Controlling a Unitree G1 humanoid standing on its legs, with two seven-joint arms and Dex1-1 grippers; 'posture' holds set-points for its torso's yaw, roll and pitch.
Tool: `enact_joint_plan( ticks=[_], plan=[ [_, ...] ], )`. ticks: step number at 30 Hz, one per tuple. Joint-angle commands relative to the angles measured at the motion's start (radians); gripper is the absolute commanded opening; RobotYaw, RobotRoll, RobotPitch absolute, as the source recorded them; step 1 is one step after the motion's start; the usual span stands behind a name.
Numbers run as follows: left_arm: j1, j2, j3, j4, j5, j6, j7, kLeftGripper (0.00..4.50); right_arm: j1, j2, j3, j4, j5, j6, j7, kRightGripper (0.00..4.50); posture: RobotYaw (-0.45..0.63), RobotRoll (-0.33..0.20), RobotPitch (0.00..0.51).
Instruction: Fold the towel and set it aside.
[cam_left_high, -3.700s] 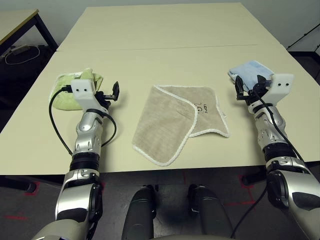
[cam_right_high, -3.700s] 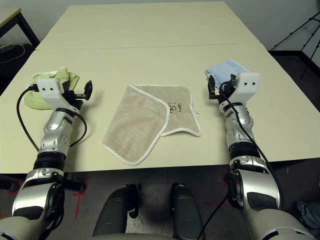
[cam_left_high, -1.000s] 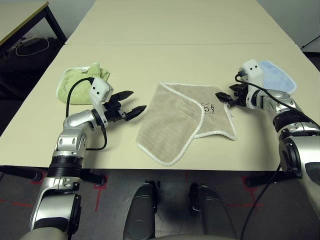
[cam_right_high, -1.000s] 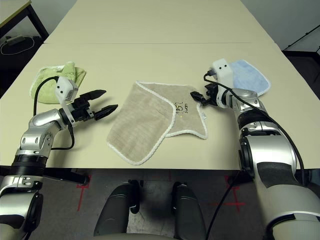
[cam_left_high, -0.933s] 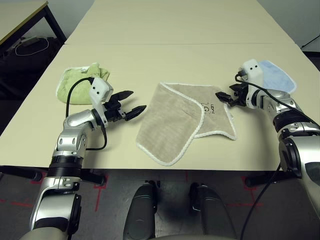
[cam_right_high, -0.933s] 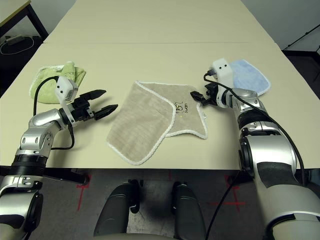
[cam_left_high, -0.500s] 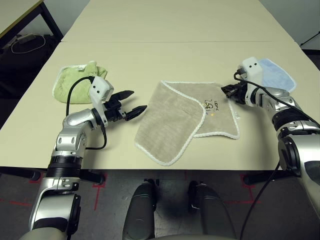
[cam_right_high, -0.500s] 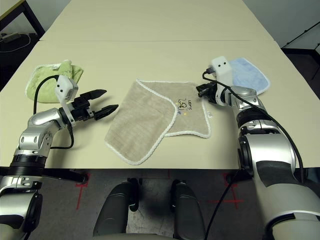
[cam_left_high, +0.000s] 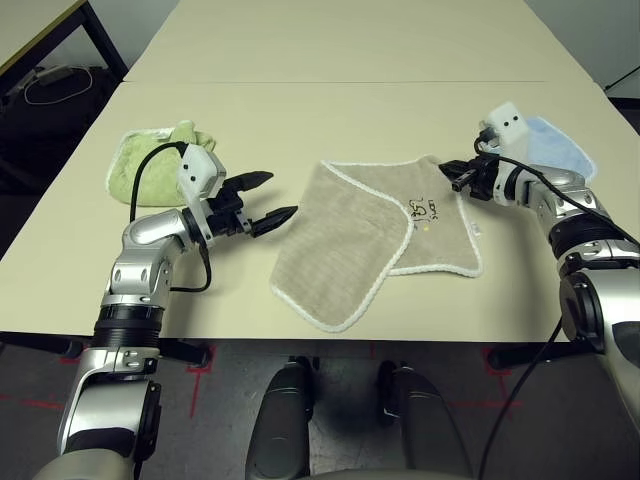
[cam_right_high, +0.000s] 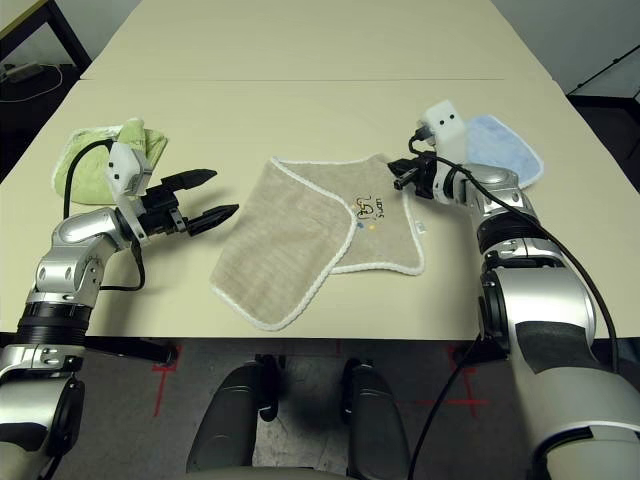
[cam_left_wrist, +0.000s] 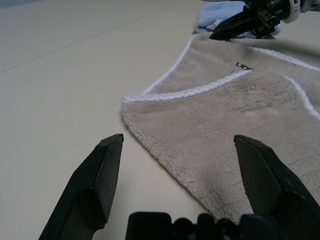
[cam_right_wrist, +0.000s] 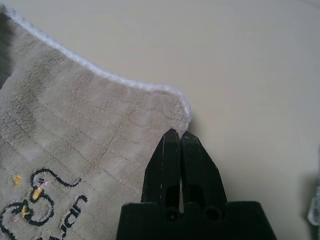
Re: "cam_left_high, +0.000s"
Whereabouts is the black camera cable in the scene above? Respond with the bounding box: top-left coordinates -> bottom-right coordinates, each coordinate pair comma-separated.
472,127 -> 640,480
128,141 -> 214,295

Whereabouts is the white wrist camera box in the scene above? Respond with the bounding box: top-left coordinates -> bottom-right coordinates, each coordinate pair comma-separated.
175,143 -> 228,236
487,100 -> 530,164

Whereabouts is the black left camera cable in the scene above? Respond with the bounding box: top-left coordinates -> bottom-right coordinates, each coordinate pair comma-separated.
128,141 -> 214,295

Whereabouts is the light green towel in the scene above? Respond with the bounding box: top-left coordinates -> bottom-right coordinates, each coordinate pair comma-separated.
105,119 -> 219,207

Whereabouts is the side table black frame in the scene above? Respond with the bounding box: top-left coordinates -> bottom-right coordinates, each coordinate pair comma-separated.
0,0 -> 129,84

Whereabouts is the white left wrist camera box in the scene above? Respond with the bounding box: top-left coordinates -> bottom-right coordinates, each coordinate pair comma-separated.
175,143 -> 228,236

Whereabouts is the black table foot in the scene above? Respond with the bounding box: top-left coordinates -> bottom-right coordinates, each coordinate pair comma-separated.
160,338 -> 214,369
0,331 -> 85,359
487,335 -> 601,372

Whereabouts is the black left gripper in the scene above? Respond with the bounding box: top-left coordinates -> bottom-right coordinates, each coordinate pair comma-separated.
207,169 -> 300,239

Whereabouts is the black right camera cable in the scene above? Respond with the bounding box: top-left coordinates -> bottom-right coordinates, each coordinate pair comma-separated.
472,127 -> 640,480

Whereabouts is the grey robot left leg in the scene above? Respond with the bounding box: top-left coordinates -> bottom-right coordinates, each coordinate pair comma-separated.
245,357 -> 316,480

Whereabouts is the black tripod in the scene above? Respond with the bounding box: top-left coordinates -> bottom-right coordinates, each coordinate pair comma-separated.
602,64 -> 640,94

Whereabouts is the grey power strip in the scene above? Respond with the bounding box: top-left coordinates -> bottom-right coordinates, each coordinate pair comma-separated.
33,63 -> 75,85

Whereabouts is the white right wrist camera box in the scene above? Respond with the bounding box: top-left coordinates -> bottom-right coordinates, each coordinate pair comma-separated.
487,100 -> 530,164

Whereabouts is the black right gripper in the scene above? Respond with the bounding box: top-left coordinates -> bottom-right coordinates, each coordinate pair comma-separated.
438,153 -> 502,201

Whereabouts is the beige towel white trim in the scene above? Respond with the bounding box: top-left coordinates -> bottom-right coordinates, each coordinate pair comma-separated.
269,154 -> 485,334

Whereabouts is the white floor cable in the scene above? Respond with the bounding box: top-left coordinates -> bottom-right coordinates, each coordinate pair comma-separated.
22,66 -> 95,106

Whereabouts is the light blue towel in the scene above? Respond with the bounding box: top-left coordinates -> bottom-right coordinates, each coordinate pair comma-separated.
522,115 -> 599,186

